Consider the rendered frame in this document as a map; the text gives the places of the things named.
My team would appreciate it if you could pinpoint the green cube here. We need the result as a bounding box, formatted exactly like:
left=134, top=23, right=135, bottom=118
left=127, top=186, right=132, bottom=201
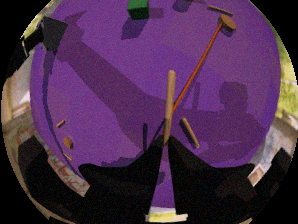
left=126, top=0, right=149, bottom=20

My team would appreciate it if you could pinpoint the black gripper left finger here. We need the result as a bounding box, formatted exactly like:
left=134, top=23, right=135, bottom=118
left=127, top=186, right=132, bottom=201
left=78, top=135, right=164, bottom=216

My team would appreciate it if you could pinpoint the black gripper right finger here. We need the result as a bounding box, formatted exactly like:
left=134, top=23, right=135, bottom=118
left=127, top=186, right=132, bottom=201
left=168, top=136, right=255, bottom=216

